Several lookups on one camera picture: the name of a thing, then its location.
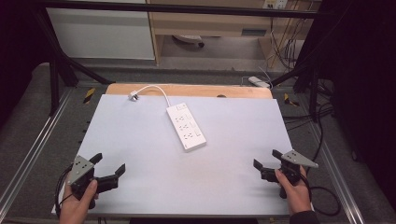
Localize aluminium rail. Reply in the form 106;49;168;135
309;124;366;224
0;89;75;216

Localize wall socket panel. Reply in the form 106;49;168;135
262;0;289;10

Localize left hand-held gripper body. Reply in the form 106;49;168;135
65;154;120;210

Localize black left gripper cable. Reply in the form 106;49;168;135
53;163;75;218

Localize black metal crossbar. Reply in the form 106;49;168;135
40;0;323;20

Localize wooden table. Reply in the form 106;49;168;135
105;82;274;100

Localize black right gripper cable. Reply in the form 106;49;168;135
299;173;342;217

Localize person's left hand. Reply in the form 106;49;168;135
58;179;99;224

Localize person's right hand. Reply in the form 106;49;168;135
274;165;312;216

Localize hanging cable bundle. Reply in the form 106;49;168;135
269;17;304;71

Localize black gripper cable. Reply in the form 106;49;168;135
299;173;342;217
53;163;75;218

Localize white power strip cable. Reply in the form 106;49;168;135
135;84;172;107

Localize white cabinet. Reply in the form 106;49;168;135
46;0;156;61

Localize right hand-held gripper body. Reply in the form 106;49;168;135
261;149;319;200

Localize wooden desk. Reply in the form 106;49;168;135
146;0;322;65

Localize black metal frame stand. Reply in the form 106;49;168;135
270;8;323;123
32;6;117;117

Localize black curtain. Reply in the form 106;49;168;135
303;0;396;213
0;0;52;129

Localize black floor cables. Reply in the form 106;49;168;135
281;78;335;162

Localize pale grey table mat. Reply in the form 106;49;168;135
50;94;294;217

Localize white floor power strip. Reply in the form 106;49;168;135
247;76;272;89

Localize office chair base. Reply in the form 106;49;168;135
172;34;205;49

